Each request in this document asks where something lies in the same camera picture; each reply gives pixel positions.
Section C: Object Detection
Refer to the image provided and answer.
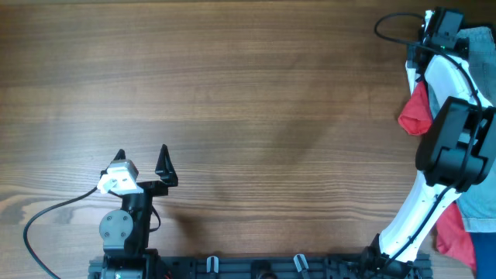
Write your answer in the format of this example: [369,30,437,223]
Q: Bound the left grey rail clip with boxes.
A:
[206,256,219,274]

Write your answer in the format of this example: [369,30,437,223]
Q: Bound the black left camera cable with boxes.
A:
[22,186,98,279]

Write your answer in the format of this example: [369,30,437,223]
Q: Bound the light blue denim shorts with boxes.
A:
[427,26,496,233]

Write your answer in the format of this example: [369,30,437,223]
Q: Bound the red garment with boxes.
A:
[398,81,477,271]

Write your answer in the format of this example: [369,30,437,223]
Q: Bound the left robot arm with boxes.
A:
[88,145,178,279]

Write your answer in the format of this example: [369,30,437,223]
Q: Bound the white garment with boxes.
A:
[405,59,422,95]

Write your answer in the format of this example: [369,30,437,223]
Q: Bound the right grey rail clip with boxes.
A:
[293,253,310,279]

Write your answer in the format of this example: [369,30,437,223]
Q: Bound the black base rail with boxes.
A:
[88,252,433,279]

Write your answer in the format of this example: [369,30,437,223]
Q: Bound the dark blue garment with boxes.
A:
[470,232,496,279]

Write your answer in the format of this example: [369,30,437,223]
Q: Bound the grey rail clip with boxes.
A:
[293,253,310,279]
[206,256,219,274]

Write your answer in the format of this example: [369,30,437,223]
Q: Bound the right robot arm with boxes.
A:
[356,7,495,278]

